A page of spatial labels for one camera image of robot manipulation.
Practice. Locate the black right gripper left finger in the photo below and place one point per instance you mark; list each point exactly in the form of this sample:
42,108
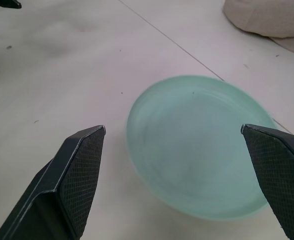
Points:
69,180

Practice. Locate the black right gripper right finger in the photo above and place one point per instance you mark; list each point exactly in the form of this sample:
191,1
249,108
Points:
282,175

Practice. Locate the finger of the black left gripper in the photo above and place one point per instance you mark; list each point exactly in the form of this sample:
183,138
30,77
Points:
8,3

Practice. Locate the pale green round plate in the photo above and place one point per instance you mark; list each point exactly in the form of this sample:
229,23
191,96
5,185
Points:
192,150

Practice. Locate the beige fabric object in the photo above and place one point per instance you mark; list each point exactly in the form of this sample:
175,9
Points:
269,20

